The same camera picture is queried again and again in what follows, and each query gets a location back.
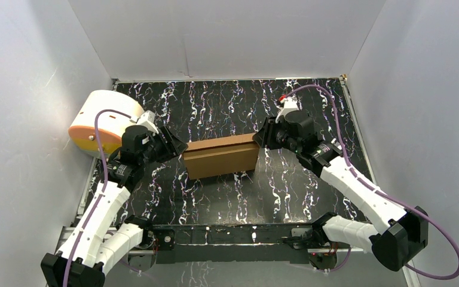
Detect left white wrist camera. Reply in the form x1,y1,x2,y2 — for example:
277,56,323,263
130,110,159,135

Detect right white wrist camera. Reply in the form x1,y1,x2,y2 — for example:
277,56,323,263
275,95,299,123

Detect brown cardboard box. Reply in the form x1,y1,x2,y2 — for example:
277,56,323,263
182,133,260,179

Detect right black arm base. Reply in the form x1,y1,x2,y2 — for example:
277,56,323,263
282,223,351,273

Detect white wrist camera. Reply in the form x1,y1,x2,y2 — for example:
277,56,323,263
130,110,159,135
275,95,299,123

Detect cream cylindrical drum device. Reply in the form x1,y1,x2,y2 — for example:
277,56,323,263
68,90,145,158

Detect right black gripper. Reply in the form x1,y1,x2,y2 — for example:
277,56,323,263
251,116,301,154

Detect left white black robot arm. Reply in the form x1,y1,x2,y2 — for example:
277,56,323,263
41,125,188,286

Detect aluminium front frame rail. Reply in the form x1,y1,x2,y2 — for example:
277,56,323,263
47,225,417,278

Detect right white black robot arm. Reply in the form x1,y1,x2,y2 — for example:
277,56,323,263
253,111,429,271

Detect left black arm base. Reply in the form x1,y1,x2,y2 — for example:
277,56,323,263
123,215,175,276

